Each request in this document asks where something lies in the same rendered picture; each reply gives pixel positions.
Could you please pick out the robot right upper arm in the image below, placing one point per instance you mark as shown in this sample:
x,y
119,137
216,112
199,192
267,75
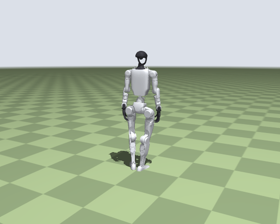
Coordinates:
x,y
153,74

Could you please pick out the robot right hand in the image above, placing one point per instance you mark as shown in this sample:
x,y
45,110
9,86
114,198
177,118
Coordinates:
x,y
158,114

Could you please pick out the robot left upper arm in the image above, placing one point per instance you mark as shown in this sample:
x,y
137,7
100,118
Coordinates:
x,y
127,80

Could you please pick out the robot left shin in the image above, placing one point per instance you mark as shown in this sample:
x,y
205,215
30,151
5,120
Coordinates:
x,y
132,147

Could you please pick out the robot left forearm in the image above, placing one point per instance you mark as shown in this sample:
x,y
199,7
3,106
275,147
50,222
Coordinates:
x,y
125,98

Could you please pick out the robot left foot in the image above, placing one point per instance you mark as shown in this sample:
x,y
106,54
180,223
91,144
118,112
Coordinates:
x,y
133,166

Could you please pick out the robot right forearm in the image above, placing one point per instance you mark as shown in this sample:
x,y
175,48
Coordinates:
x,y
157,98

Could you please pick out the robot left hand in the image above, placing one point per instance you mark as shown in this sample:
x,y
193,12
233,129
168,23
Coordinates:
x,y
124,113

